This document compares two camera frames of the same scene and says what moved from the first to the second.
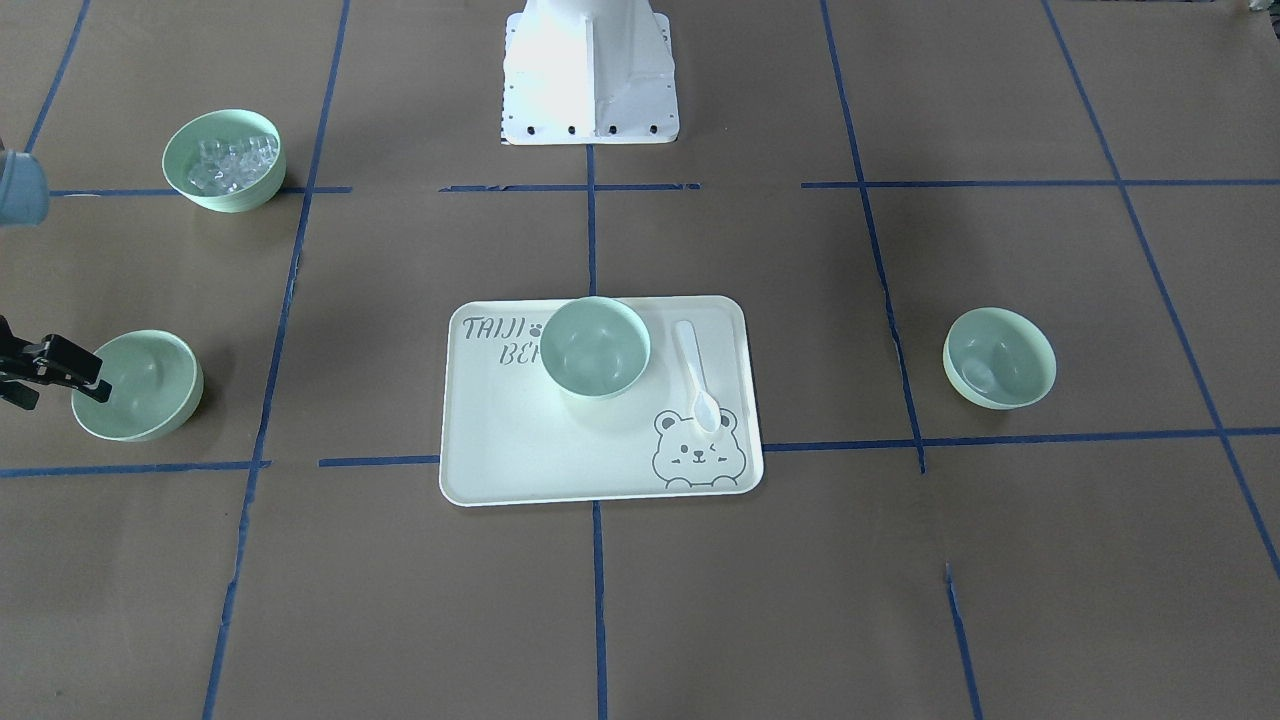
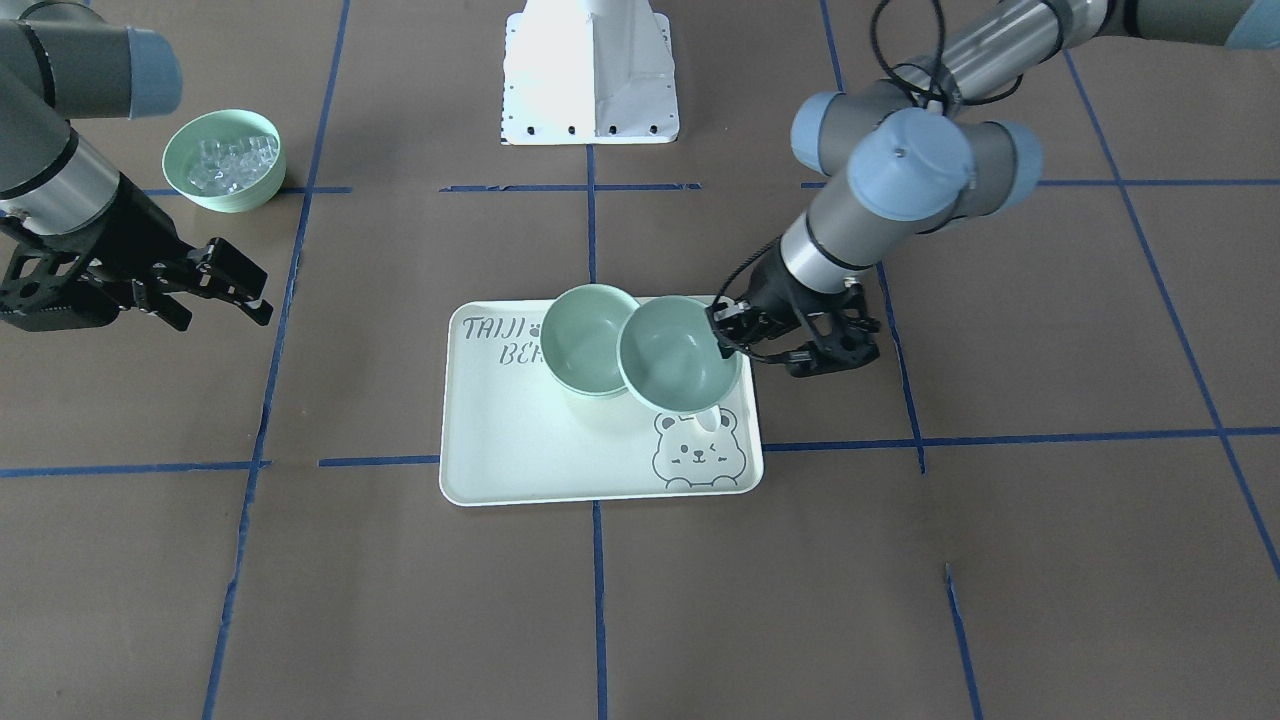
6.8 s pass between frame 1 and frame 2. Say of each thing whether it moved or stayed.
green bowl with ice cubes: stayed
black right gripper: moved
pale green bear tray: stayed
